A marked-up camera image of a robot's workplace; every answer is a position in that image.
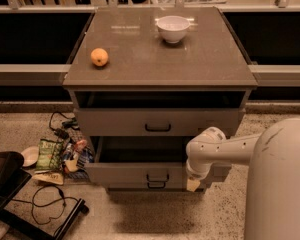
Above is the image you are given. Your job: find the black floor cable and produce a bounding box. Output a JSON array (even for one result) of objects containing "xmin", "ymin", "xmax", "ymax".
[{"xmin": 11, "ymin": 184, "xmax": 80, "ymax": 226}]

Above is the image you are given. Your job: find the grey top drawer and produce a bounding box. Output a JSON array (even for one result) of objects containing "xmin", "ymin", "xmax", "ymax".
[{"xmin": 74, "ymin": 108, "xmax": 245, "ymax": 136}]

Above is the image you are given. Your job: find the blue snack package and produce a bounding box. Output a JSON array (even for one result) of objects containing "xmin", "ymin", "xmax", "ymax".
[{"xmin": 75, "ymin": 149, "xmax": 94, "ymax": 179}]

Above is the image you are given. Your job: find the black power adapter cable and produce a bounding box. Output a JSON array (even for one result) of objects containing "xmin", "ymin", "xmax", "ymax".
[{"xmin": 48, "ymin": 111, "xmax": 81, "ymax": 141}]

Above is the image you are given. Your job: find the grey bottom drawer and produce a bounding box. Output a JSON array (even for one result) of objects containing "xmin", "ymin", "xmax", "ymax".
[{"xmin": 106, "ymin": 181, "xmax": 208, "ymax": 192}]

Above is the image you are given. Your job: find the orange fruit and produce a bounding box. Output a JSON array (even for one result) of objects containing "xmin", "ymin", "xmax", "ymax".
[{"xmin": 90, "ymin": 48, "xmax": 108, "ymax": 66}]

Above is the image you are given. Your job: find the green chip bag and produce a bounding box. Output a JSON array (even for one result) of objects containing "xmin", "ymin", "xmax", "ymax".
[{"xmin": 35, "ymin": 139, "xmax": 63, "ymax": 172}]

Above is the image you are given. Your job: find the tan snack bag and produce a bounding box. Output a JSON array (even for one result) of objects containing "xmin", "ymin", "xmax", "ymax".
[{"xmin": 33, "ymin": 173, "xmax": 64, "ymax": 185}]

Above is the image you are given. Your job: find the grey drawer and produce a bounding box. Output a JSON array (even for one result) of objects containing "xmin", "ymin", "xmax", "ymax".
[
  {"xmin": 84, "ymin": 136, "xmax": 232, "ymax": 186},
  {"xmin": 106, "ymin": 181, "xmax": 208, "ymax": 192},
  {"xmin": 74, "ymin": 108, "xmax": 245, "ymax": 136}
]

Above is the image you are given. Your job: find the red white snack packet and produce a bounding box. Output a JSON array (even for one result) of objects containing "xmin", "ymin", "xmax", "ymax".
[{"xmin": 62, "ymin": 140, "xmax": 87, "ymax": 174}]

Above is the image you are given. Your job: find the white ceramic bowl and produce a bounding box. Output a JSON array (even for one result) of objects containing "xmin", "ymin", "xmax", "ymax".
[{"xmin": 157, "ymin": 16, "xmax": 190, "ymax": 44}]

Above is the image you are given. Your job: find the grey drawer cabinet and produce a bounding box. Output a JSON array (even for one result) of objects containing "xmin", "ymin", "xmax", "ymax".
[{"xmin": 62, "ymin": 6, "xmax": 259, "ymax": 194}]

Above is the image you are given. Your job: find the black chair base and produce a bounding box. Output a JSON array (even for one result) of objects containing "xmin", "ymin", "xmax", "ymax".
[{"xmin": 0, "ymin": 151, "xmax": 89, "ymax": 240}]

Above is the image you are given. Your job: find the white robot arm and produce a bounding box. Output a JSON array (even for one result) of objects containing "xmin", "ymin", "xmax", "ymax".
[{"xmin": 186, "ymin": 117, "xmax": 300, "ymax": 240}]

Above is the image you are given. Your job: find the white paper plate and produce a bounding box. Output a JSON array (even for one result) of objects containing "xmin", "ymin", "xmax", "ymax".
[{"xmin": 21, "ymin": 146, "xmax": 39, "ymax": 167}]

